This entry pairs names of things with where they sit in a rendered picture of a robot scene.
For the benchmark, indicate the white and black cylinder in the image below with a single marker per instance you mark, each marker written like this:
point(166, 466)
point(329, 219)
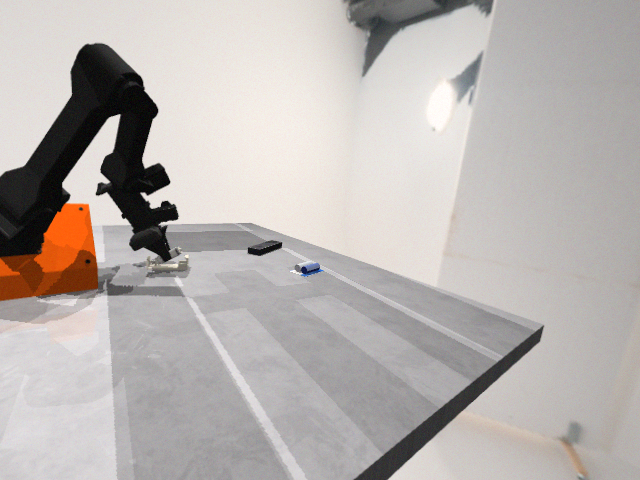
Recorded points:
point(174, 252)

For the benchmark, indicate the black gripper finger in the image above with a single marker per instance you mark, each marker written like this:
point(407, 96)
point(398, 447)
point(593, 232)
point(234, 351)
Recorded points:
point(159, 247)
point(165, 239)

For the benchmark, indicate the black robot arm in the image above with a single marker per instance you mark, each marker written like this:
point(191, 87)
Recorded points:
point(103, 85)

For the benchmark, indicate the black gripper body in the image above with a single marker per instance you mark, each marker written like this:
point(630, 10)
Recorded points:
point(144, 233)

